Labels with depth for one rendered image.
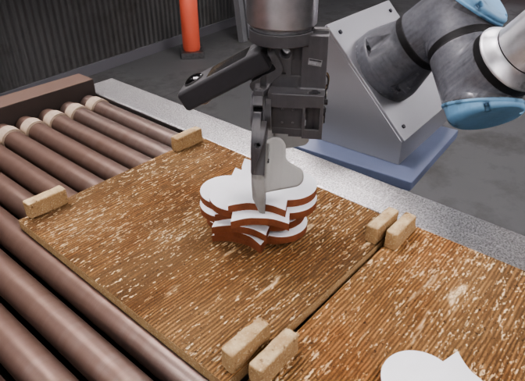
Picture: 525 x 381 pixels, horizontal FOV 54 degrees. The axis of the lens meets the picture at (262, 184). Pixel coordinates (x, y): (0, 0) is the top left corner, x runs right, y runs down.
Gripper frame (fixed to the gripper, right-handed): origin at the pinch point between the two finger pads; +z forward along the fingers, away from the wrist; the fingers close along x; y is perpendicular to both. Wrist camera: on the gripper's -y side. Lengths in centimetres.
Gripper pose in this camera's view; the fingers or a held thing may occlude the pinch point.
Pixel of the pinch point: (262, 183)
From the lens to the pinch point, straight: 65.8
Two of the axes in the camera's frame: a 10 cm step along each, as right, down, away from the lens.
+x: 1.4, -5.2, 8.4
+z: 0.0, 8.5, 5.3
